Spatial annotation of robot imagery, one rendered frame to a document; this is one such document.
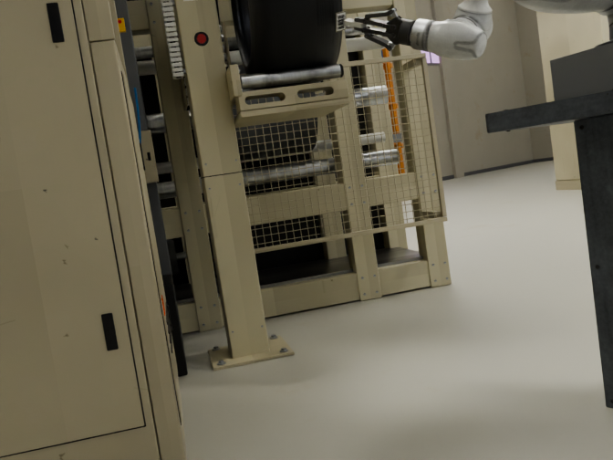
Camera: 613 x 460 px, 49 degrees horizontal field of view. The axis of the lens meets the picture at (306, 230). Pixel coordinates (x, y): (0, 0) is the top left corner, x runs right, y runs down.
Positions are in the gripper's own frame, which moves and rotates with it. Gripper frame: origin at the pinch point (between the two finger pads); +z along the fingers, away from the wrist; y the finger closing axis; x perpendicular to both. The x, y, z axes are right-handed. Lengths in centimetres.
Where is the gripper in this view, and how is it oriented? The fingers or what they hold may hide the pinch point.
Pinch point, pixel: (355, 23)
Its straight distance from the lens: 219.7
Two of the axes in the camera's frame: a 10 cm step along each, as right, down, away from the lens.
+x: 5.4, -4.9, 6.9
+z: -8.4, -2.9, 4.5
